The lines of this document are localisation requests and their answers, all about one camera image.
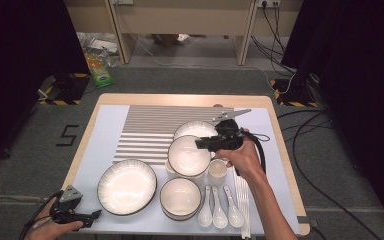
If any brown shoe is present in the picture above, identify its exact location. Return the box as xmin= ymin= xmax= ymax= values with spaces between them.
xmin=151 ymin=33 xmax=180 ymax=48

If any white wall socket with plugs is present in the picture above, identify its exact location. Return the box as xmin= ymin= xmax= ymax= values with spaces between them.
xmin=255 ymin=0 xmax=282 ymax=8

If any grey table bracket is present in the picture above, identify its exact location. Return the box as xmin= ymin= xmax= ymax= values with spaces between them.
xmin=296 ymin=215 xmax=318 ymax=228

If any person's left hand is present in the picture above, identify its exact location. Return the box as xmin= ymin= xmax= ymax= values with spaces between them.
xmin=23 ymin=200 xmax=84 ymax=240

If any beige wooden desk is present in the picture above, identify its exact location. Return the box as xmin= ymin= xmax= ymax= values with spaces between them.
xmin=63 ymin=0 xmax=304 ymax=67

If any white dark-rimmed plate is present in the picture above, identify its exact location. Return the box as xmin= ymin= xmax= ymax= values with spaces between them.
xmin=173 ymin=120 xmax=220 ymax=142
xmin=96 ymin=158 xmax=158 ymax=217

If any black curtain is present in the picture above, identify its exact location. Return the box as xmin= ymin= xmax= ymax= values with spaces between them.
xmin=0 ymin=0 xmax=92 ymax=171
xmin=281 ymin=0 xmax=384 ymax=234

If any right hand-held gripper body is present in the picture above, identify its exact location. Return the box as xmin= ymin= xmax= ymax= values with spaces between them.
xmin=212 ymin=108 xmax=253 ymax=151

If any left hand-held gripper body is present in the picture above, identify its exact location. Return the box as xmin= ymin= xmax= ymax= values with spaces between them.
xmin=49 ymin=185 xmax=93 ymax=225

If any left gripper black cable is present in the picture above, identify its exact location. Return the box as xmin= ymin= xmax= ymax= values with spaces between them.
xmin=19 ymin=189 xmax=64 ymax=240

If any black hazard-striped stand base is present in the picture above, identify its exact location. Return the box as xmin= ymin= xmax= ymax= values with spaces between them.
xmin=269 ymin=77 xmax=320 ymax=108
xmin=37 ymin=71 xmax=92 ymax=107

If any black power cable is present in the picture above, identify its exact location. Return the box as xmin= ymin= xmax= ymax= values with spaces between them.
xmin=250 ymin=34 xmax=297 ymax=76
xmin=261 ymin=1 xmax=288 ymax=54

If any black floor cable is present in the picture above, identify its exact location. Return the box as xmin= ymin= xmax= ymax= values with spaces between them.
xmin=276 ymin=109 xmax=335 ymax=133
xmin=291 ymin=111 xmax=384 ymax=240

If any grey striped placemat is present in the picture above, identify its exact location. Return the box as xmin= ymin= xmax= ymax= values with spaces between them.
xmin=113 ymin=104 xmax=241 ymax=167

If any clear plastic wrapping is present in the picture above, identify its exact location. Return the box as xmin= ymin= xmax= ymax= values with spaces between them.
xmin=77 ymin=31 xmax=121 ymax=68

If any bundle of white chopsticks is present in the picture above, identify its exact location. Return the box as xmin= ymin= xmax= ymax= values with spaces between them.
xmin=232 ymin=167 xmax=252 ymax=240

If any white dark-rimmed bowl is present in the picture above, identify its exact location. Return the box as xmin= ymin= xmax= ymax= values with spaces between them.
xmin=162 ymin=208 xmax=200 ymax=222
xmin=159 ymin=177 xmax=203 ymax=217
xmin=167 ymin=134 xmax=213 ymax=178

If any green orange snack bag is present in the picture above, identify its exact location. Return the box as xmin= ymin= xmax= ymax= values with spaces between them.
xmin=84 ymin=49 xmax=116 ymax=89

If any white ceramic spoon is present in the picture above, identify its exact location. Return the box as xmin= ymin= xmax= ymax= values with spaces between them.
xmin=211 ymin=186 xmax=230 ymax=230
xmin=222 ymin=184 xmax=245 ymax=229
xmin=197 ymin=185 xmax=214 ymax=229

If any thin white floor cable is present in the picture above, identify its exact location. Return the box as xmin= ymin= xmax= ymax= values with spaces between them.
xmin=123 ymin=31 xmax=296 ymax=96

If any person's right hand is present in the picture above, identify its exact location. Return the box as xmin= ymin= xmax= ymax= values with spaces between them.
xmin=214 ymin=128 xmax=268 ymax=183

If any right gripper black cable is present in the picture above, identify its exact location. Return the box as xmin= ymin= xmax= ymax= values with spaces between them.
xmin=234 ymin=130 xmax=272 ymax=177

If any pale blue table cover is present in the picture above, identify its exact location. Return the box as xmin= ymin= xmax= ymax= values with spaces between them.
xmin=71 ymin=104 xmax=302 ymax=236

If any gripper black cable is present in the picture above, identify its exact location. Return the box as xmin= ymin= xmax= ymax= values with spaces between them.
xmin=19 ymin=189 xmax=64 ymax=240
xmin=234 ymin=130 xmax=272 ymax=177

